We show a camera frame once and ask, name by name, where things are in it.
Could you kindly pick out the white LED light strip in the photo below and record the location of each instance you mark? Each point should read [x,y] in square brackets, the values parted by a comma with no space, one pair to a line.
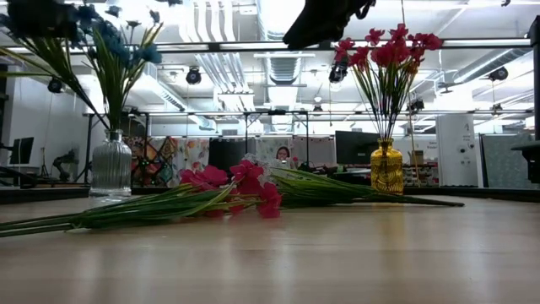
[253,45]
[485,42]
[185,47]

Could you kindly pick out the background black robot arm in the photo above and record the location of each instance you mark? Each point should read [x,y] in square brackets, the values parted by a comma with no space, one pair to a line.
[63,162]

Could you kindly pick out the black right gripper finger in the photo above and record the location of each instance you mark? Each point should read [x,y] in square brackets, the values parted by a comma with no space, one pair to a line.
[304,36]
[329,33]

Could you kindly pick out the grey office partition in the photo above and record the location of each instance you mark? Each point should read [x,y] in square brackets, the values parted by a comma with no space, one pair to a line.
[502,160]

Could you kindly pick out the clear ribbed glass vase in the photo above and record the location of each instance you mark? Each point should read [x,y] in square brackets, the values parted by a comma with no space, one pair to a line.
[110,169]

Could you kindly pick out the yellow glass vase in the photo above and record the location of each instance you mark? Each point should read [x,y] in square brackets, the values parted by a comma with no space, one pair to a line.
[387,173]

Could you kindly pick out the colourful patterned cloth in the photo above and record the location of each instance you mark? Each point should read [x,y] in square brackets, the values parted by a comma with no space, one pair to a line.
[169,160]

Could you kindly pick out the red artificial flower bunch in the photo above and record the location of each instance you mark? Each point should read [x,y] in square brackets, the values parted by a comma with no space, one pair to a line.
[428,41]
[211,175]
[343,44]

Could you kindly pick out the person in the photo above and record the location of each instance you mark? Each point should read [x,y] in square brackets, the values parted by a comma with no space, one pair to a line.
[283,154]

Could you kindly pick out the black rectangular panel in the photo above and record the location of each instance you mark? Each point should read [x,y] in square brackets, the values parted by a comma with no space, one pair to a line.
[225,152]

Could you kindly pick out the black ceiling-hung camera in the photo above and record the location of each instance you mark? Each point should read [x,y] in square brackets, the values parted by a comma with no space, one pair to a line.
[56,85]
[193,76]
[415,105]
[339,72]
[498,74]

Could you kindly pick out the silver ceiling air duct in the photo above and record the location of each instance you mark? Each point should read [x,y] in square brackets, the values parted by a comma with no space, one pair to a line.
[270,17]
[476,67]

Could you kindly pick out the black computer monitor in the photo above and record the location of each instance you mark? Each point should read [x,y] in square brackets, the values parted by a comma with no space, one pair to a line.
[354,145]

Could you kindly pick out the black bracket mount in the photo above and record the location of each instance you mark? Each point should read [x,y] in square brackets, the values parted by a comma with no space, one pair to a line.
[532,162]

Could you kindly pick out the white tall cabinet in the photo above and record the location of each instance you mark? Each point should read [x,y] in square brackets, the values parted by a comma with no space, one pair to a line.
[455,143]

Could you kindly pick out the brown cardboard box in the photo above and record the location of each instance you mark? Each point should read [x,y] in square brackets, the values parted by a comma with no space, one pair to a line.
[417,158]

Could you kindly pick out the small black monitor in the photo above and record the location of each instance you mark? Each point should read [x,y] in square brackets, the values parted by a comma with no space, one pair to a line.
[21,150]

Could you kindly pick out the background black rig frame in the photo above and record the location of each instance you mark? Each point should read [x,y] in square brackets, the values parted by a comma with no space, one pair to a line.
[464,112]

